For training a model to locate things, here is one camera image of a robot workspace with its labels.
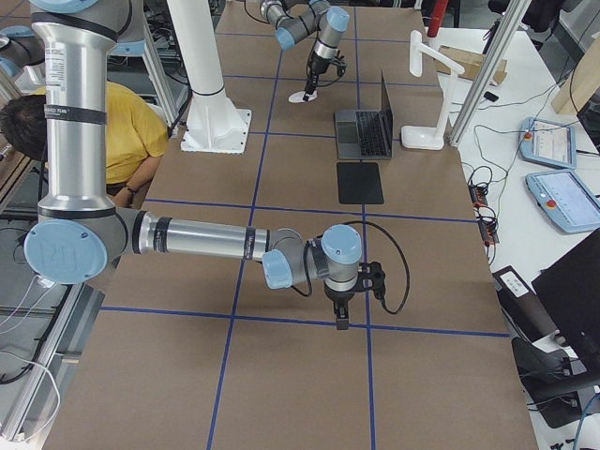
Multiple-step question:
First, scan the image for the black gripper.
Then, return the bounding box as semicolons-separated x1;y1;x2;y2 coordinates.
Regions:
303;52;330;101
324;286;354;330

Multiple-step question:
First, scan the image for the white computer mouse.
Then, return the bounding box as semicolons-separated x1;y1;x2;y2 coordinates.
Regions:
288;91;318;103

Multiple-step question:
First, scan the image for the grey laptop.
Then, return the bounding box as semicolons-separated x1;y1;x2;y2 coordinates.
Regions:
334;73;394;159

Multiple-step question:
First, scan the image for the black mouse pad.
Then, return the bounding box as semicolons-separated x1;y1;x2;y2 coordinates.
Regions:
337;162;384;204

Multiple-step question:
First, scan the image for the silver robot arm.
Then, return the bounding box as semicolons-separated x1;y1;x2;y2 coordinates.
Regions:
260;1;350;103
24;1;368;330

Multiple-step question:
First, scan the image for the white desk lamp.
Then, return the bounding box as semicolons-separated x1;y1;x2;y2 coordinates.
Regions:
400;29;465;151

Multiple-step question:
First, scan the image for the red cylinder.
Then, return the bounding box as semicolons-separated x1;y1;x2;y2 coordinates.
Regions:
427;0;449;38

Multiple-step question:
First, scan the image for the cardboard box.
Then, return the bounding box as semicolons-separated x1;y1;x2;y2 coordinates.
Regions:
439;45;507;85

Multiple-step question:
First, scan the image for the black power strip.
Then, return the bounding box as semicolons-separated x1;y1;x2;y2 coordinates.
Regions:
468;185;499;247

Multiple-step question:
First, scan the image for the small black square puck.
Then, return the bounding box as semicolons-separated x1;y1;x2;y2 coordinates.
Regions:
484;92;499;102

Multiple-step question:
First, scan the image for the person in yellow shirt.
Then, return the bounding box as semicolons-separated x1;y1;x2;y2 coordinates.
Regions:
1;82;169;209

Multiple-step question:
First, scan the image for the black monitor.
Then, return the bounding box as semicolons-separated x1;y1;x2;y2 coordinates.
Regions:
532;229;600;362

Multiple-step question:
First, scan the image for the upper blue teach pendant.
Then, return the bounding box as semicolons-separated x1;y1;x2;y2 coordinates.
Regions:
518;117;577;169

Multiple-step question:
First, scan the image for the blue teach pendant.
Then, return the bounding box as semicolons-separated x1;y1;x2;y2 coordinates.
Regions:
525;169;599;233
518;117;577;169

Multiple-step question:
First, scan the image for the lower blue teach pendant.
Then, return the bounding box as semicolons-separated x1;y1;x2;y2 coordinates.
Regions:
525;169;599;233

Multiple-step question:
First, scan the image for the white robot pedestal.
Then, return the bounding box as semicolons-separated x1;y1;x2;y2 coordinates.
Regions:
168;0;252;155

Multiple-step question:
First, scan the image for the aluminium frame post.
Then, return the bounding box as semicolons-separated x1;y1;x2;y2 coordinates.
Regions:
448;0;532;147

